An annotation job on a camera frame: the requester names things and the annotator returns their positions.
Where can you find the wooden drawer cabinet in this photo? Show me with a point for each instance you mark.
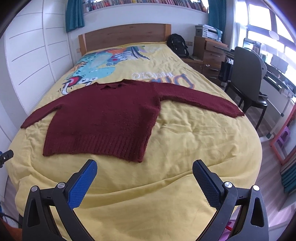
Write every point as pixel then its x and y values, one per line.
pixel 207 57

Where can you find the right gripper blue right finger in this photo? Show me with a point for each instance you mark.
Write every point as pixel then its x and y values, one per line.
pixel 251 222

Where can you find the wooden headboard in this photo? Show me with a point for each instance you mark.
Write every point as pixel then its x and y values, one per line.
pixel 123 34

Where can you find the yellow cartoon print bedspread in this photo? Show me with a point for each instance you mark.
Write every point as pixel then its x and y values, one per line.
pixel 157 198

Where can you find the black backpack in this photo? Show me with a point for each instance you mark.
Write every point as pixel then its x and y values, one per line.
pixel 178 45

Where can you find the right teal curtain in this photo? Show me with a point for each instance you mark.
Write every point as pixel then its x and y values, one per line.
pixel 217 15

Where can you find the white printer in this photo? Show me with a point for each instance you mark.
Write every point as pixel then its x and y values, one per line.
pixel 210 32

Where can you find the white desk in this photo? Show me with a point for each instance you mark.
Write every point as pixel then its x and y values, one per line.
pixel 279 89

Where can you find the dark red knit sweater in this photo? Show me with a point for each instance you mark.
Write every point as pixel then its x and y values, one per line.
pixel 116 119

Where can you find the white wardrobe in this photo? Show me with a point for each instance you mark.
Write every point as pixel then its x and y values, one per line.
pixel 35 54

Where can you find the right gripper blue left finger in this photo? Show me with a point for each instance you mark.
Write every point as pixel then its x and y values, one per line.
pixel 38 220

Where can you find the black office chair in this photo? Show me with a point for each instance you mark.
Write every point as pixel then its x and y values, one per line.
pixel 247 74

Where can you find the left teal curtain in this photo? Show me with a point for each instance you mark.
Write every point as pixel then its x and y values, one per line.
pixel 74 17

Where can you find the teal curtain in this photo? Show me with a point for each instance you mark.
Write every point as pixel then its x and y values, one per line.
pixel 74 17
pixel 217 15

